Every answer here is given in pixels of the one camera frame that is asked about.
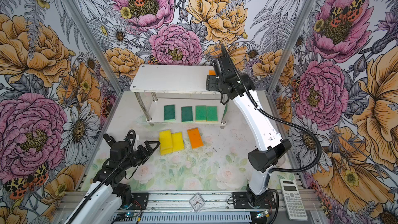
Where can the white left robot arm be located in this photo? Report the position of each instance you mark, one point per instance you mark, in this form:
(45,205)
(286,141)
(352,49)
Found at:
(107,194)

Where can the yellow sponge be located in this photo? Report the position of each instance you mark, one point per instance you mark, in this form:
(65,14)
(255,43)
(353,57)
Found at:
(178,142)
(166,151)
(165,139)

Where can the white two-tier metal shelf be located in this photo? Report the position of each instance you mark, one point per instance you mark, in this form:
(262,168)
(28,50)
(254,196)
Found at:
(158,85)

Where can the light green sponge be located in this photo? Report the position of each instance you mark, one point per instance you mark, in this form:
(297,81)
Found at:
(211,114)
(200,113)

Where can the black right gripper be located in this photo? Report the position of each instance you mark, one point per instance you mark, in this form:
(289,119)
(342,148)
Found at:
(211,83)

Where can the white calculator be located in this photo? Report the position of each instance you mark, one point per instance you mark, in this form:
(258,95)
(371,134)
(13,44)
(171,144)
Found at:
(293,201)

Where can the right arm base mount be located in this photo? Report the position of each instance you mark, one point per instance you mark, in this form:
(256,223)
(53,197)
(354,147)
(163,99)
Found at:
(247,200)

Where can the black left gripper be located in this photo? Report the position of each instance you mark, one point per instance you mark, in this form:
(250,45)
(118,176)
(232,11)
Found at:
(149,153)

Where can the yellow sponge right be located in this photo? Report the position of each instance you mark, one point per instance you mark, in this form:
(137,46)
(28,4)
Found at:
(178,142)

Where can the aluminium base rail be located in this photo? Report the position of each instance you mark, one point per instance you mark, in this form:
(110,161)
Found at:
(173,207)

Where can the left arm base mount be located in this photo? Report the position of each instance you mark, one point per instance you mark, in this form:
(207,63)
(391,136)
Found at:
(136,200)

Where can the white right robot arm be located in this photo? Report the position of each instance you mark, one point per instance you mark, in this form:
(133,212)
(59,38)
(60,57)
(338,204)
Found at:
(270,146)

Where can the small white clock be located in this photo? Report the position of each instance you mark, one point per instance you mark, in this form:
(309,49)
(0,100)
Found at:
(197,202)

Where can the yellow sponge bottom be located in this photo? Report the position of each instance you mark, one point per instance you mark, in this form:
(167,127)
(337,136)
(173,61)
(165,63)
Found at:
(166,151)

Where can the yellow sponge top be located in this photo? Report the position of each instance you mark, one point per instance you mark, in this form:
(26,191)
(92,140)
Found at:
(165,139)

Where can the dark green scouring sponge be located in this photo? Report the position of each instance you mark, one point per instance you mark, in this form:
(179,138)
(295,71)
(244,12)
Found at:
(186,114)

